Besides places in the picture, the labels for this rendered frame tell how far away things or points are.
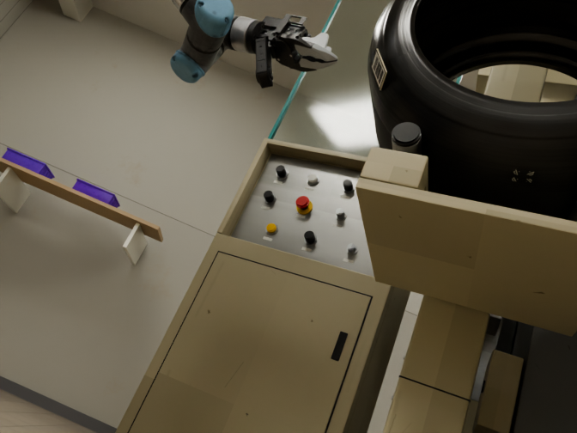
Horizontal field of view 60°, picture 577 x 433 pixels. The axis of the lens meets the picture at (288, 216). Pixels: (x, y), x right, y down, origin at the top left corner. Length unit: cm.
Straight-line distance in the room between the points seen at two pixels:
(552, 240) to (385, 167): 24
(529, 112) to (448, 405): 52
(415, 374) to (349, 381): 30
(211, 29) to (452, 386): 81
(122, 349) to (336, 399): 332
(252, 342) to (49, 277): 351
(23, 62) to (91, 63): 65
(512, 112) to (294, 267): 79
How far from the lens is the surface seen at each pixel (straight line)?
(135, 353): 443
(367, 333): 131
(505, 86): 137
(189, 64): 113
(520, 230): 74
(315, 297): 135
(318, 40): 110
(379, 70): 90
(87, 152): 512
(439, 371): 102
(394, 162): 77
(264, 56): 111
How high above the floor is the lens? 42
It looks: 23 degrees up
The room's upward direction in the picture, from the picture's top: 24 degrees clockwise
